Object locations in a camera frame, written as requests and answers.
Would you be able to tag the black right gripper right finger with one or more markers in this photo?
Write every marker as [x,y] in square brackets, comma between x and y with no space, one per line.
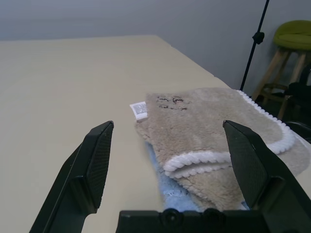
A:
[262,170]

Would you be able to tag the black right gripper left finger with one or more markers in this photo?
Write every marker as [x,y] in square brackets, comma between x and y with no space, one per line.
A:
[80,170]

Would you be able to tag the beige towel with white trim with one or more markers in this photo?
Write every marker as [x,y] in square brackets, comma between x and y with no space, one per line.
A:
[194,126]

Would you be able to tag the office chair base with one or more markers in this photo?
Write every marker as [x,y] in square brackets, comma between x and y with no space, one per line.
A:
[298,97]

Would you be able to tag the black tripod stand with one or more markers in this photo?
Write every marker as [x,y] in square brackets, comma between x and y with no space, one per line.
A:
[258,37]

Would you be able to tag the green stool with wooden legs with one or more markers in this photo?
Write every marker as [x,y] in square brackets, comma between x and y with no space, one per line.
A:
[294,34]

